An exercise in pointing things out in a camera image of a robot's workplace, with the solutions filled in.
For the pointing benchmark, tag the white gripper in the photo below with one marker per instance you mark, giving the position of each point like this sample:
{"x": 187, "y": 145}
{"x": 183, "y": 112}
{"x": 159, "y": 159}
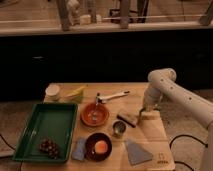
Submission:
{"x": 149, "y": 106}

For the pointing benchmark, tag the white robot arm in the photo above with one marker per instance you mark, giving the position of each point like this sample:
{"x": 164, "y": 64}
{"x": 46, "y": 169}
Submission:
{"x": 162, "y": 82}

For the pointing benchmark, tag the small metal cup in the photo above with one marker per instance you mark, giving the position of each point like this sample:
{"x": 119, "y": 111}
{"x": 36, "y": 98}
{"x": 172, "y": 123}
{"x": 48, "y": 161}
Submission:
{"x": 119, "y": 128}

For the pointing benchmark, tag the white paper cup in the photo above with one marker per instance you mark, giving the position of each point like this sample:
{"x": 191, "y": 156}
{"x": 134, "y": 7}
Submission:
{"x": 53, "y": 92}

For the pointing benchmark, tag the wooden brush block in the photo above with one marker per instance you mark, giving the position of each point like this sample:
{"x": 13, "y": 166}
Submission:
{"x": 127, "y": 118}

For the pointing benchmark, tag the blue cloth right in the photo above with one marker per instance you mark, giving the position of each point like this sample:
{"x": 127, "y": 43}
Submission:
{"x": 136, "y": 153}

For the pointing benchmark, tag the orange bowl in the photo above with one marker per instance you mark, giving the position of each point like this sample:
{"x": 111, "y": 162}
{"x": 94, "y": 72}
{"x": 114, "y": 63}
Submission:
{"x": 102, "y": 115}

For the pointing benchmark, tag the orange egg-like ball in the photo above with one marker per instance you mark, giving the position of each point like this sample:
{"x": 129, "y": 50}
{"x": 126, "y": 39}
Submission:
{"x": 101, "y": 147}

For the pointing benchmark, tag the dark brown bowl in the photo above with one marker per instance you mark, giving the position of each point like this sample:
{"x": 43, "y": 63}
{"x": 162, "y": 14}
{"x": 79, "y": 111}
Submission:
{"x": 90, "y": 147}

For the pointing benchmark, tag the yellow green sponge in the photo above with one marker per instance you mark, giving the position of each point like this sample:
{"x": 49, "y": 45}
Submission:
{"x": 76, "y": 95}

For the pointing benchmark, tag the green plastic tray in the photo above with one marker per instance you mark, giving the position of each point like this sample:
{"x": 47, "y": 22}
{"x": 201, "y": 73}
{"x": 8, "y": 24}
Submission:
{"x": 48, "y": 121}

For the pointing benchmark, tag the pine cone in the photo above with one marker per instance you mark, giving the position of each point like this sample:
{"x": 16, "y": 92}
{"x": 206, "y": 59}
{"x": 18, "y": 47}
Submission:
{"x": 49, "y": 147}

